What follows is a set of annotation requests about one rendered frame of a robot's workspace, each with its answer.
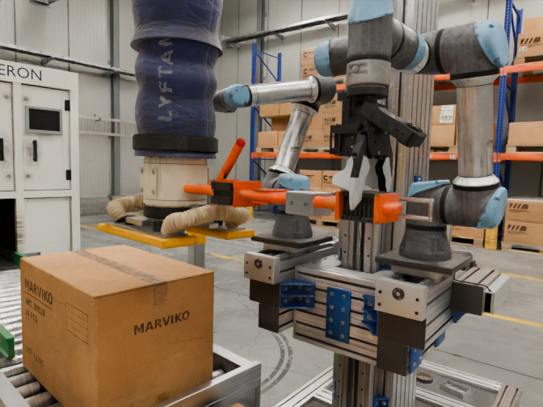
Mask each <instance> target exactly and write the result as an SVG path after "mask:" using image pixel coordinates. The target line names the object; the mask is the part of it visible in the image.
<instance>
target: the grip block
mask: <svg viewBox="0 0 543 407"><path fill-rule="evenodd" d="M211 188H212V196H211V204H212V205H215V204H222V205H228V206H232V204H233V208H244V207H257V206H261V204H260V203H252V201H255V200H248V199H240V197H239V191H240V190H252V191H253V189H262V181H240V180H239V179H213V180H212V184H211Z"/></svg>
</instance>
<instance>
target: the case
mask: <svg viewBox="0 0 543 407"><path fill-rule="evenodd" d="M20 284H21V313H22V343H23V365H24V366H25V367H26V368H27V369H28V370H29V371H30V372H31V374H32V375H33V376H34V377H35V378H36V379H37V380H38V381H39V382H40V383H41V384H42V385H43V386H44V387H45V388H46V389H47V390H48V391H49V392H50V393H51V394H52V395H53V396H54V397H55V398H56V399H57V400H58V402H59V403H60V404H61V405H62V406H63V407H152V406H154V405H156V404H159V403H161V402H163V401H166V400H168V399H170V398H172V397H175V396H177V395H179V394H181V393H183V392H186V391H188V390H190V389H192V388H195V387H197V386H199V385H201V384H204V383H206V382H208V381H210V380H212V379H213V304H214V271H211V270H207V269H204V268H202V267H198V266H194V265H191V264H188V263H185V262H180V261H177V260H174V259H172V258H167V257H164V256H161V255H158V254H153V253H150V252H147V251H144V250H139V249H137V248H134V247H131V246H128V245H114V246H108V247H102V248H95V249H88V250H76V251H70V252H64V253H57V254H45V255H38V256H31V257H26V258H20Z"/></svg>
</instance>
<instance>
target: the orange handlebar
mask: <svg viewBox="0 0 543 407"><path fill-rule="evenodd" d="M211 184H212V179H209V185H203V184H199V185H189V184H187V185H185V186H184V187H183V190H184V192H186V193H192V194H199V195H212V188H211ZM286 191H288V190H285V189H277V188H268V187H264V189H253V191H252V190H240V191H239V197H240V199H248V200H255V201H252V203H256V204H273V205H277V204H286ZM335 200H336V196H333V195H328V196H327V197H323V196H316V197H314V200H313V202H312V203H313V205H314V206H315V207H316V208H326V209H334V210H335ZM402 209H403V207H402V205H401V204H400V203H399V202H397V201H396V202H386V203H384V205H383V207H382V212H383V214H384V215H387V216H393V215H398V214H400V213H401V212H402Z"/></svg>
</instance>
